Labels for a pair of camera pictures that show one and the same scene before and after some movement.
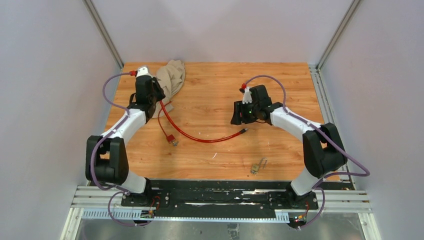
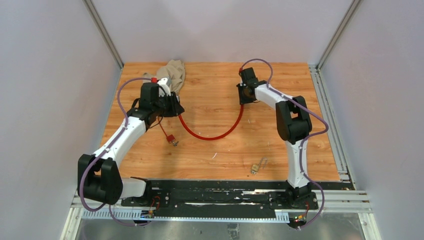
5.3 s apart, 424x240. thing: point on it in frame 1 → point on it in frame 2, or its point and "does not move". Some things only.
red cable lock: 239,132 → 218,136
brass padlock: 255,167 does not move
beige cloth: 171,75 does not move
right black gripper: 239,107 → 243,101
